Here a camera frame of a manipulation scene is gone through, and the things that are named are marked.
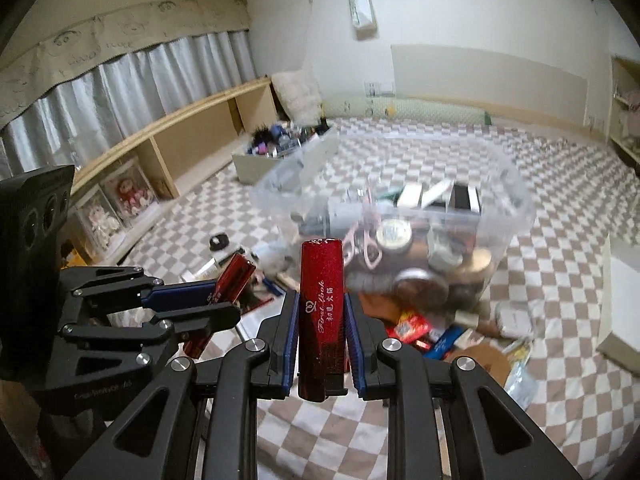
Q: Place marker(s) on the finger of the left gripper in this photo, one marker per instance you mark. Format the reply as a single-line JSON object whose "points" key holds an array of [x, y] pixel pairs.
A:
{"points": [[204, 320], [178, 296]]}

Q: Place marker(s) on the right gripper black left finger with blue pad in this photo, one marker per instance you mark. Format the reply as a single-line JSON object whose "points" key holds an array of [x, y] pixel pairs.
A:
{"points": [[199, 418]]}

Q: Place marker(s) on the blue snack bar wrapper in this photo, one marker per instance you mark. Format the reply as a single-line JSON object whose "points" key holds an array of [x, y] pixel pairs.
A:
{"points": [[445, 342]]}

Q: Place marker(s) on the wardrobe shelf with clothes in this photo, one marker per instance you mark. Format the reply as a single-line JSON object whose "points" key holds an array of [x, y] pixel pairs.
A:
{"points": [[623, 120]]}

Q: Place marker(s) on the clear plastic storage bin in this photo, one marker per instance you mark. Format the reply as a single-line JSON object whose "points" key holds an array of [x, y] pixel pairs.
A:
{"points": [[423, 217]]}

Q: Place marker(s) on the red glitter box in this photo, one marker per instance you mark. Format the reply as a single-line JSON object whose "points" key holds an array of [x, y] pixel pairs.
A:
{"points": [[321, 339]]}

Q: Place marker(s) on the white cardboard box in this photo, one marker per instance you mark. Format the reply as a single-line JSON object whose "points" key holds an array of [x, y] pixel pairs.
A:
{"points": [[618, 337]]}

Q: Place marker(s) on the wooden bedside shelf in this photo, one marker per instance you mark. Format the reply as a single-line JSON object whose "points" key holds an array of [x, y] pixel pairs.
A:
{"points": [[174, 154]]}

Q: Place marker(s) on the white headboard panel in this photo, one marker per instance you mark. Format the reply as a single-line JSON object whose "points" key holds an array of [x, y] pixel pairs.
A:
{"points": [[488, 77]]}

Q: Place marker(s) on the clear plastic blister pack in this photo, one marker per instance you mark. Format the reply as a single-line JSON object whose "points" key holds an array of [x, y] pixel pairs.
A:
{"points": [[514, 320]]}

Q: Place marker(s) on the dolls in display box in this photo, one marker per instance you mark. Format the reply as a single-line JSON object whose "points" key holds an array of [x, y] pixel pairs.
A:
{"points": [[102, 218]]}

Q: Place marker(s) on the red glitter box lid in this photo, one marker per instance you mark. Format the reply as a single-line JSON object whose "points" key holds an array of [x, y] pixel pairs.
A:
{"points": [[228, 288]]}

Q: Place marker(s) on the black and white box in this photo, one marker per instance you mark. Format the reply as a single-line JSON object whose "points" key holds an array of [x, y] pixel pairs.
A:
{"points": [[464, 197]]}

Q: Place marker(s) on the white fluffy pillow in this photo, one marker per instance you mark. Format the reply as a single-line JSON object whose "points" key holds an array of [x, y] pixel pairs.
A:
{"points": [[299, 94]]}

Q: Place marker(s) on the white foil pouch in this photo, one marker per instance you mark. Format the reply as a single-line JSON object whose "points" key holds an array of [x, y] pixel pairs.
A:
{"points": [[520, 385]]}

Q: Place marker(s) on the pink scissors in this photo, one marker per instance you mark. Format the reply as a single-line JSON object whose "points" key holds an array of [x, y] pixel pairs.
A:
{"points": [[359, 243]]}

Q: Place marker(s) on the red snack packet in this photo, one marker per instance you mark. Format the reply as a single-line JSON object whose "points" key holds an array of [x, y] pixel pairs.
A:
{"points": [[410, 327]]}

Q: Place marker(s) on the brown leather case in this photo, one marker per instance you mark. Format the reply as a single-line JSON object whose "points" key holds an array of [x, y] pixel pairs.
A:
{"points": [[382, 307]]}

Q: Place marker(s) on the grey window curtain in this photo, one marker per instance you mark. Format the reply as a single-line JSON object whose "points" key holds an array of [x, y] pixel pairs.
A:
{"points": [[79, 120]]}

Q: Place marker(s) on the hanging white plastic bag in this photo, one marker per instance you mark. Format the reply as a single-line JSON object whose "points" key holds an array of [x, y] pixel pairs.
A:
{"points": [[362, 15]]}

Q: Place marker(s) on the wall power socket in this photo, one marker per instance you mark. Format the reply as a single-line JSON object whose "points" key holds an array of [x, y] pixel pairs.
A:
{"points": [[379, 89]]}

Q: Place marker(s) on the round tape measure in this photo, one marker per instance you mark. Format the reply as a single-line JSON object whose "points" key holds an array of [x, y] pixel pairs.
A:
{"points": [[394, 235]]}

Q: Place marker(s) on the round cork coaster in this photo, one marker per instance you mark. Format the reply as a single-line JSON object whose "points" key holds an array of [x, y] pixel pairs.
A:
{"points": [[491, 359]]}

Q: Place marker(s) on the green bolster pillow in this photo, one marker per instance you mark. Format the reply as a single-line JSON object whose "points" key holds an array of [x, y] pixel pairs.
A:
{"points": [[429, 112]]}

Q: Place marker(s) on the white box of clutter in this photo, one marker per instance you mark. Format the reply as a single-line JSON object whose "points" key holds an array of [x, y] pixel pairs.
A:
{"points": [[268, 146]]}

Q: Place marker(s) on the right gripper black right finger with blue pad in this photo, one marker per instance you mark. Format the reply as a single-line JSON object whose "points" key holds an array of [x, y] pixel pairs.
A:
{"points": [[443, 414]]}

